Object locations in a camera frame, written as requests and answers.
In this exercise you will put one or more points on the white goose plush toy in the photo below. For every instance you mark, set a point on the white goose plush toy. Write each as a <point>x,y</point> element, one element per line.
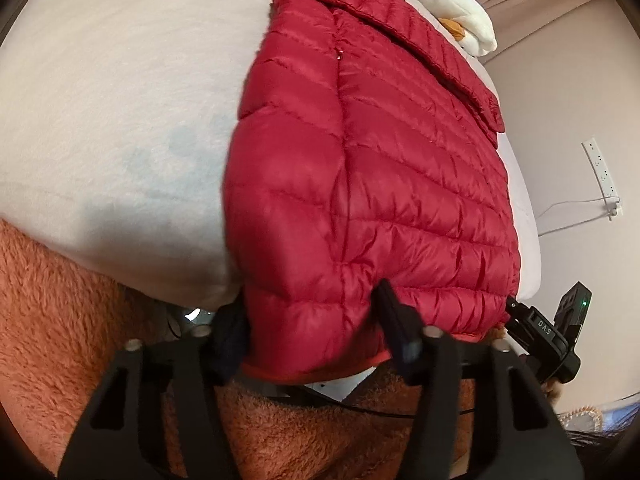
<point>460,5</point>

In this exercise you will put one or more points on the person's orange fleece clothing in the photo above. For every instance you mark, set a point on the person's orange fleece clothing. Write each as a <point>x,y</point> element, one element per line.
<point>65,310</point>

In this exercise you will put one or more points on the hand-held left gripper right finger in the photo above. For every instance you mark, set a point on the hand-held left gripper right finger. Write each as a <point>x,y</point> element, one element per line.
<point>400,325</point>

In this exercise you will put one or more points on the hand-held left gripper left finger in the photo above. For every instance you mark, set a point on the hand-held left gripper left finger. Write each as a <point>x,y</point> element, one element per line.
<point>230,345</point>

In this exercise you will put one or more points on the red down jacket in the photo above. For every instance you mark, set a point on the red down jacket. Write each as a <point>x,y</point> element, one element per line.
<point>380,185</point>

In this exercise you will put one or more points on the white wall socket strip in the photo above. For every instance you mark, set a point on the white wall socket strip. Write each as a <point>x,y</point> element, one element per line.
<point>602,175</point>

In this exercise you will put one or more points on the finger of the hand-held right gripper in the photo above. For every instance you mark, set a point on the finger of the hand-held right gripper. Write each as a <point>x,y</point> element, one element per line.
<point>516,312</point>

